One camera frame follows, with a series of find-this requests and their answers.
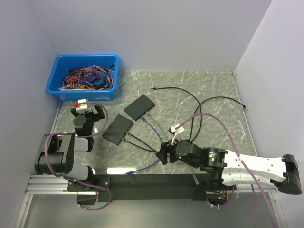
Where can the aluminium frame rail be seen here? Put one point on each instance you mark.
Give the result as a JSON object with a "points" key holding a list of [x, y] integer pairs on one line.
{"points": [[53, 186]]}

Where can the black network switch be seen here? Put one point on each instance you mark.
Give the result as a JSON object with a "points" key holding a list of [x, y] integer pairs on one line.
{"points": [[117, 129], [139, 107]]}

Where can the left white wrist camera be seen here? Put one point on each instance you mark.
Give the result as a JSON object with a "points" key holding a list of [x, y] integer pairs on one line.
{"points": [[81, 106]]}

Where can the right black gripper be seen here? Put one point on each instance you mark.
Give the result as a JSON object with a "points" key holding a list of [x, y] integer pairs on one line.
{"points": [[166, 147]]}

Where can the black ethernet cable long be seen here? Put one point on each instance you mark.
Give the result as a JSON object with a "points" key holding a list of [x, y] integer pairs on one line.
{"points": [[199, 107]]}

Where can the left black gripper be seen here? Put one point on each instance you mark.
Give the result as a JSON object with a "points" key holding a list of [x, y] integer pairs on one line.
{"points": [[98, 116]]}

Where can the black base crossbar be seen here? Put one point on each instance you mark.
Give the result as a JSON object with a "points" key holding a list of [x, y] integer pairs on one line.
{"points": [[159, 186]]}

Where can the blue plastic bin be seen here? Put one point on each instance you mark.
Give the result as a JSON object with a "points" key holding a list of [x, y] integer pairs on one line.
{"points": [[84, 76]]}

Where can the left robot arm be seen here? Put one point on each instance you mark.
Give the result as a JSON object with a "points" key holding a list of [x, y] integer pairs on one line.
{"points": [[57, 150]]}

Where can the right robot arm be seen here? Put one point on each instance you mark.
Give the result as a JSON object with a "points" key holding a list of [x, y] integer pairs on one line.
{"points": [[227, 168]]}

